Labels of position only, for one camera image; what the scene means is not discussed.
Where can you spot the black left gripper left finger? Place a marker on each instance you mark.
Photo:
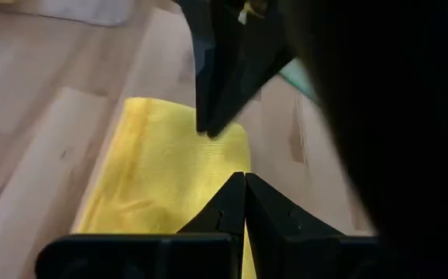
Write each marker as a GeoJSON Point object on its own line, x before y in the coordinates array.
{"type": "Point", "coordinates": [150, 257]}

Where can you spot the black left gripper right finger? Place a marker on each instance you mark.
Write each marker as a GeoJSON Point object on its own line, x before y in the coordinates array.
{"type": "Point", "coordinates": [305, 255]}

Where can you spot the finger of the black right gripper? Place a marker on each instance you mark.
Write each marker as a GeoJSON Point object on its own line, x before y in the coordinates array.
{"type": "Point", "coordinates": [247, 58]}
{"type": "Point", "coordinates": [202, 58]}

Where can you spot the green microfiber towel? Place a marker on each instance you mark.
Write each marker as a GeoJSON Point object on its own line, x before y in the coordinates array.
{"type": "Point", "coordinates": [297, 77]}

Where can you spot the yellow microfiber towel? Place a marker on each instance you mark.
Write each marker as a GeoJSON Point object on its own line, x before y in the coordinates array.
{"type": "Point", "coordinates": [162, 166]}

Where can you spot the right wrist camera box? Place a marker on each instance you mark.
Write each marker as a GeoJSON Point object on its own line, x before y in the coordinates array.
{"type": "Point", "coordinates": [402, 116]}

